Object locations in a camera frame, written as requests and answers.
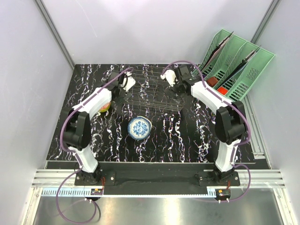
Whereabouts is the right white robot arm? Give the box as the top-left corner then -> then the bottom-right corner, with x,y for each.
160,65 -> 249,186

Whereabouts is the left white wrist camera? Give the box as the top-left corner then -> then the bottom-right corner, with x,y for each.
120,72 -> 136,92

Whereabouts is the purple cable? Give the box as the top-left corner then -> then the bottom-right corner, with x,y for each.
163,60 -> 253,203
55,67 -> 134,223

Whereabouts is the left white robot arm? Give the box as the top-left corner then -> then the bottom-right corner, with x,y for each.
60,67 -> 135,186

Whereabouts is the black folder in organizer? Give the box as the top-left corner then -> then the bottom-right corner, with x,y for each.
200,30 -> 234,72

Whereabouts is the yellow green bowl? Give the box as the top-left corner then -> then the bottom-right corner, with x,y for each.
97,109 -> 109,113

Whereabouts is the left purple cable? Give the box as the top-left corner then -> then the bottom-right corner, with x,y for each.
55,67 -> 134,223

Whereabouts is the red block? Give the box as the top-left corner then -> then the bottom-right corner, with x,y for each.
217,87 -> 228,96

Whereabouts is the wire dish rack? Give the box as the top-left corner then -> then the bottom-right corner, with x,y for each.
126,64 -> 185,113

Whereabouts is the red patterned bowl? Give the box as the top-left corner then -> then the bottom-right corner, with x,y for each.
100,102 -> 111,110

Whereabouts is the green file organizer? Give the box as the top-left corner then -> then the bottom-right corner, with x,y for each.
199,29 -> 275,101

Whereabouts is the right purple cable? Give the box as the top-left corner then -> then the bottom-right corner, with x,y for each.
163,60 -> 253,203

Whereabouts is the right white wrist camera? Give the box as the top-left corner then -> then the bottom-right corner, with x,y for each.
160,69 -> 177,87

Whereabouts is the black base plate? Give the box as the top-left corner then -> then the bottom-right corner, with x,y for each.
75,162 -> 240,196

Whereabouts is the blue white patterned bowl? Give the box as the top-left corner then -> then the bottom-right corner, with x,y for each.
127,116 -> 152,140

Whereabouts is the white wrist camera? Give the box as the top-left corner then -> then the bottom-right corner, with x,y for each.
120,72 -> 136,92
160,69 -> 177,87

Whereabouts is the brown block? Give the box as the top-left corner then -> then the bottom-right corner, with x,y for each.
207,76 -> 218,87

